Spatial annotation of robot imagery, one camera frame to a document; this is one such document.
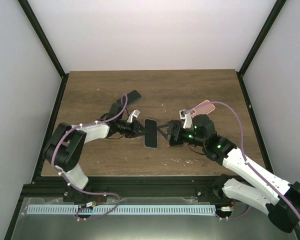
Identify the black aluminium frame rail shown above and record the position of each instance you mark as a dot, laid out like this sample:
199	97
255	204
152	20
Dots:
131	187

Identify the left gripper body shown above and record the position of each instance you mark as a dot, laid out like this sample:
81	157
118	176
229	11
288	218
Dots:
131	130

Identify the pink phone case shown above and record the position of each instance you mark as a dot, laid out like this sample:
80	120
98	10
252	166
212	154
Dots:
204	108

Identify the left black frame post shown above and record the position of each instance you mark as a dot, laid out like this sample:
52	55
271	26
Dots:
34	22

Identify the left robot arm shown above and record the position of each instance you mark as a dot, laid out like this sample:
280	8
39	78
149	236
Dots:
64	148

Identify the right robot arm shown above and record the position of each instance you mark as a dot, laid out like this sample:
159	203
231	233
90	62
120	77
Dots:
264	191

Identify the clear phone case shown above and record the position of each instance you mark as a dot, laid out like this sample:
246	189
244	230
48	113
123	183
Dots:
150	147

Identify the right black frame post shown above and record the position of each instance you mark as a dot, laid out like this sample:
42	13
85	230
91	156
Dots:
266	27

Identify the black frame post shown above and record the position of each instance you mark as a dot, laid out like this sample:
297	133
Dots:
34	22
266	27

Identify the silver phone black screen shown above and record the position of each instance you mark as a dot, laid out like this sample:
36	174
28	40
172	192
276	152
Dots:
176	143

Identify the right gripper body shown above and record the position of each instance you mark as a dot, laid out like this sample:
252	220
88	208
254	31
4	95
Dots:
178	128

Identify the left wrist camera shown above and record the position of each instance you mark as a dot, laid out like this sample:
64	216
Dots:
133	115

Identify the white slotted cable duct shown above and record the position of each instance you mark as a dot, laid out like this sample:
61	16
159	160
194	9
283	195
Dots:
193	210

